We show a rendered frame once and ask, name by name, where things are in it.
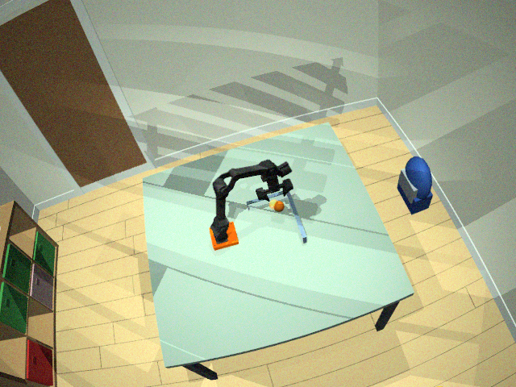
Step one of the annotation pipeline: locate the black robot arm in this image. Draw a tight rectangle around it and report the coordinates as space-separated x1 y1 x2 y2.
210 160 293 245

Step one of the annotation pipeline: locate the blue-grey l-shaped wall top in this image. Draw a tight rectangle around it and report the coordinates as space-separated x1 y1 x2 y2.
246 191 307 243

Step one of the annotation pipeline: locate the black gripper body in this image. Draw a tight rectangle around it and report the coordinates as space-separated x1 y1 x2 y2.
256 178 293 200

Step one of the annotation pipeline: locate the clear low l-shaped wall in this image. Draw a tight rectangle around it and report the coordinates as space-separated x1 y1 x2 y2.
248 194 302 237

